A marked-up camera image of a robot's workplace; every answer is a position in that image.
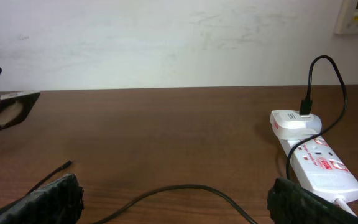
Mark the white usb charger plug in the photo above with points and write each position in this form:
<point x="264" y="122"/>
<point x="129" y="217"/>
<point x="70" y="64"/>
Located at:
<point x="290" y="125"/>

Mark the wall thermostat panel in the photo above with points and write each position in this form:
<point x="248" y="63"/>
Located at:
<point x="347" y="20"/>

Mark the black smartphone white circles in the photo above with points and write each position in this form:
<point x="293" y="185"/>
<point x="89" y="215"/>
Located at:
<point x="15" y="107"/>

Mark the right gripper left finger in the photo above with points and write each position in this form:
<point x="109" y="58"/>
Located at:
<point x="60" y="201"/>

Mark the white power strip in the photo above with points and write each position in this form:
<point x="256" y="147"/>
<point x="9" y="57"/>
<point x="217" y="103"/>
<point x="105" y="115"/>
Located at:
<point x="320" y="171"/>

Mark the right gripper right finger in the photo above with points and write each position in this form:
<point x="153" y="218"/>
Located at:
<point x="288" y="202"/>

